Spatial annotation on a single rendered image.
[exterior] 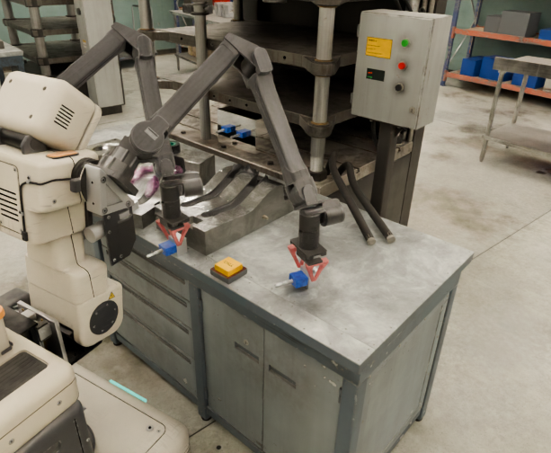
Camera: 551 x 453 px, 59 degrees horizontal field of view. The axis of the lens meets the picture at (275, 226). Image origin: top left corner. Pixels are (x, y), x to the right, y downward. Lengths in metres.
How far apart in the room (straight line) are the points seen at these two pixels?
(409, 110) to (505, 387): 1.30
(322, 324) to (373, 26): 1.18
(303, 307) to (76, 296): 0.61
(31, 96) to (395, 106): 1.30
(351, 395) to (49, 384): 0.74
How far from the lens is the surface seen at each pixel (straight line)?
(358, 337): 1.30
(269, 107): 1.35
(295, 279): 1.40
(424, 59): 1.93
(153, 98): 1.58
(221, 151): 2.48
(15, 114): 1.29
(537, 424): 2.40
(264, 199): 1.70
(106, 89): 5.98
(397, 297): 1.45
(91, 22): 5.84
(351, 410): 1.43
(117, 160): 1.19
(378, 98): 2.04
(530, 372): 2.62
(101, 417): 1.85
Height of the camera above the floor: 1.65
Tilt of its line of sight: 29 degrees down
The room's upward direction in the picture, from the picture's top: 1 degrees clockwise
